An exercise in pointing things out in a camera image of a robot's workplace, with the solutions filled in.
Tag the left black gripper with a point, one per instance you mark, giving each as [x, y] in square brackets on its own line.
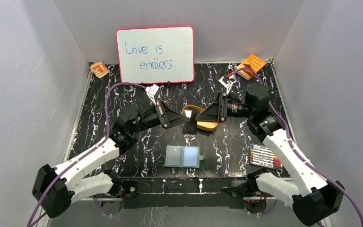
[163, 113]

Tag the mint green card holder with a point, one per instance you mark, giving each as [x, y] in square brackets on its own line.
[190, 157]

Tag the orange book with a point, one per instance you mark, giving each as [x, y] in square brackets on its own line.
[253, 62]

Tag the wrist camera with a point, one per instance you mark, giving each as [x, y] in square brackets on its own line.
[227, 82]
[152, 92]

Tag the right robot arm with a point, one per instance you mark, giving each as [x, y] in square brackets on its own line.
[311, 196]

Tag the aluminium frame rail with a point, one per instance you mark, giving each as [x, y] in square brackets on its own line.
[133, 187]

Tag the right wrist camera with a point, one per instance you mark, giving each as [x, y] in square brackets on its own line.
[227, 82]

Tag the black credit card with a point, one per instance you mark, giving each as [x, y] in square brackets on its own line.
[190, 127]

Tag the grey card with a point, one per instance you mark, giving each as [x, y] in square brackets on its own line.
[175, 156]

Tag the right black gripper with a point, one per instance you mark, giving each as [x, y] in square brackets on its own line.
[212, 113]

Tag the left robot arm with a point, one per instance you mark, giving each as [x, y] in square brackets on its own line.
[120, 140]

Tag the marker pen box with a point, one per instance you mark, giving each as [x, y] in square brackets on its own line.
[264, 157]

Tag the pink framed whiteboard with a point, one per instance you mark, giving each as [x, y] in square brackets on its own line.
[156, 55]

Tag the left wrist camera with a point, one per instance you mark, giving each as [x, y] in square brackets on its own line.
[152, 92]

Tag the small orange card box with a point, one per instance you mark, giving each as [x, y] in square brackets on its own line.
[99, 69]

